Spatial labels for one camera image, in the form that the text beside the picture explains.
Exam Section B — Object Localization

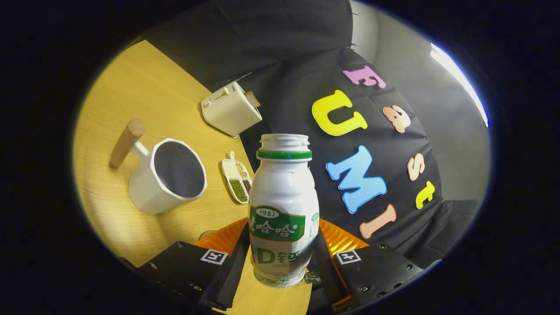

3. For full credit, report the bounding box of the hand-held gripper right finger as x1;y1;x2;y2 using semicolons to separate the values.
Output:
316;219;425;312

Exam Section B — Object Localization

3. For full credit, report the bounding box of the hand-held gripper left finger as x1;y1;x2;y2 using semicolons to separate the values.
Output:
131;217;251;312

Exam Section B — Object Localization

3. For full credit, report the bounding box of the white juice bottle green label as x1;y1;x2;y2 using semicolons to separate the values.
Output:
248;133;320;288

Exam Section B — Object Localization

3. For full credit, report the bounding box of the white cup wooden handle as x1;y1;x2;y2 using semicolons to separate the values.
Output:
109;119;208;215

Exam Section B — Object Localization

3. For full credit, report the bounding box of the white divided condiment dish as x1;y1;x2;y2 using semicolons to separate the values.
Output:
221;151;253;205

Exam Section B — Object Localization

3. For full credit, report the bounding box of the cream toaster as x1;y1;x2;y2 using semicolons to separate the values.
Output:
201;81;263;137

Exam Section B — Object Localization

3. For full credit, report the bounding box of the wooden table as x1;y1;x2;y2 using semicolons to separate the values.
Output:
72;39;313;315

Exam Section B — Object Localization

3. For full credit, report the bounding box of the black backdrop cloth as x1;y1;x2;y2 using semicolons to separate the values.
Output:
144;0;482;313

